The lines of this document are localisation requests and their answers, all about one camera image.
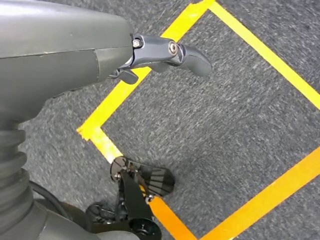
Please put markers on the black robot leg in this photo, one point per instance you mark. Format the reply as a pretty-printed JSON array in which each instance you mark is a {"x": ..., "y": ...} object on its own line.
[{"x": 135, "y": 205}]

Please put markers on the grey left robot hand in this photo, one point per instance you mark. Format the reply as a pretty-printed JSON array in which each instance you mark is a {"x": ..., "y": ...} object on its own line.
[{"x": 50, "y": 49}]

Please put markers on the yellow floor tape square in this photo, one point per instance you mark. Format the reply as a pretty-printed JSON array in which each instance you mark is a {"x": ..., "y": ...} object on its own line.
[{"x": 120, "y": 92}]

